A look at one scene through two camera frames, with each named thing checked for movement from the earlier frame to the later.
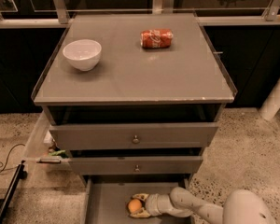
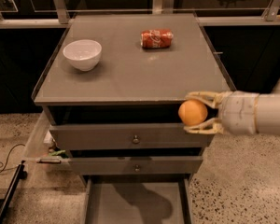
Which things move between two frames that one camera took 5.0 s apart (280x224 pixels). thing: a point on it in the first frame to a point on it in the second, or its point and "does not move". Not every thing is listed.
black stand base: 20,174 does not move
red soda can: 156,38 does not move
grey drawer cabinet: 135,100 does not move
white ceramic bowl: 82,53 does not move
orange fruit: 134,204 to 192,112
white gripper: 151,204 to 239,112
